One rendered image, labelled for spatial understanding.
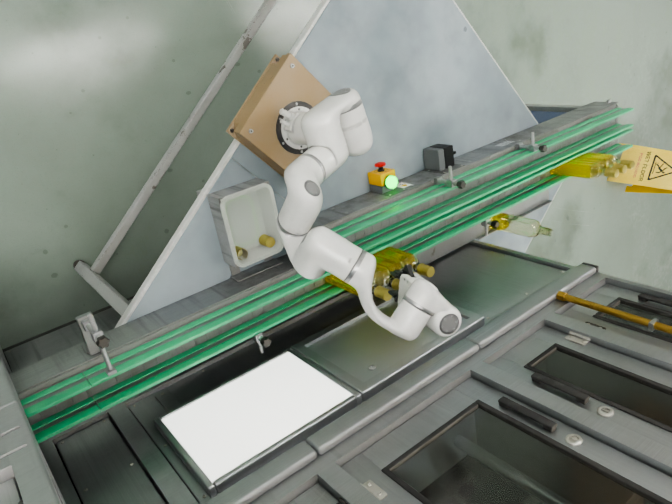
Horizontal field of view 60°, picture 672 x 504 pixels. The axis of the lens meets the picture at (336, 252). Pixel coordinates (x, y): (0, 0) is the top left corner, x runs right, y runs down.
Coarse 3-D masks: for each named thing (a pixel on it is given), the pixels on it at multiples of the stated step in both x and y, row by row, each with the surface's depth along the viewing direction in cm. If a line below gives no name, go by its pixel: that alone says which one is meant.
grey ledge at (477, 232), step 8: (544, 192) 250; (528, 200) 244; (536, 200) 247; (544, 200) 251; (512, 208) 239; (520, 208) 242; (528, 208) 245; (536, 208) 246; (480, 224) 229; (464, 232) 224; (472, 232) 227; (480, 232) 230; (488, 232) 232; (448, 240) 220; (456, 240) 222; (464, 240) 225; (472, 240) 228; (432, 248) 215; (440, 248) 218; (448, 248) 221; (456, 248) 223; (416, 256) 211; (424, 256) 214; (432, 256) 216; (440, 256) 219
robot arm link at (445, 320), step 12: (420, 288) 129; (432, 288) 129; (408, 300) 130; (420, 300) 128; (432, 300) 129; (444, 300) 131; (432, 312) 130; (444, 312) 131; (456, 312) 132; (432, 324) 132; (444, 324) 132; (456, 324) 133; (444, 336) 133
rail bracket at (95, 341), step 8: (88, 312) 149; (80, 320) 147; (88, 320) 146; (80, 328) 147; (88, 328) 144; (96, 328) 139; (88, 336) 149; (96, 336) 139; (104, 336) 136; (88, 344) 149; (96, 344) 136; (104, 344) 136; (88, 352) 152; (96, 352) 151; (104, 352) 142; (104, 360) 143; (112, 368) 144
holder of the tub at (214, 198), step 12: (252, 180) 177; (264, 180) 175; (216, 192) 172; (228, 192) 169; (216, 204) 168; (216, 216) 171; (216, 228) 175; (228, 240) 170; (228, 252) 174; (264, 264) 186; (276, 264) 184; (240, 276) 180
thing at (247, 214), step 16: (240, 192) 168; (256, 192) 179; (272, 192) 174; (224, 208) 166; (240, 208) 177; (256, 208) 180; (272, 208) 176; (224, 224) 168; (240, 224) 178; (256, 224) 181; (272, 224) 179; (240, 240) 179; (256, 240) 182; (240, 256) 178; (256, 256) 177
